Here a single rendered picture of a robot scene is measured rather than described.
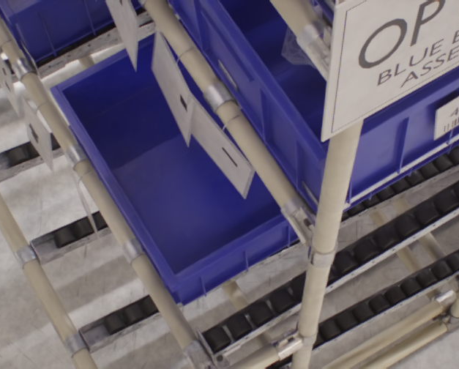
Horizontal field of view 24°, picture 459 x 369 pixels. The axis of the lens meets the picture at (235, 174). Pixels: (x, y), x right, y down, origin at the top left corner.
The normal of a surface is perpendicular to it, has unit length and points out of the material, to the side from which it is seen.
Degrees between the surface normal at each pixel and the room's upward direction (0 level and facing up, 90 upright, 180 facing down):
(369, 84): 90
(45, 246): 11
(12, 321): 0
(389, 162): 90
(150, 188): 3
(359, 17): 90
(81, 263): 0
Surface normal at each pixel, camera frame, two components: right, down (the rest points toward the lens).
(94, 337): 0.16, -0.51
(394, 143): 0.52, 0.77
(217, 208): -0.04, -0.40
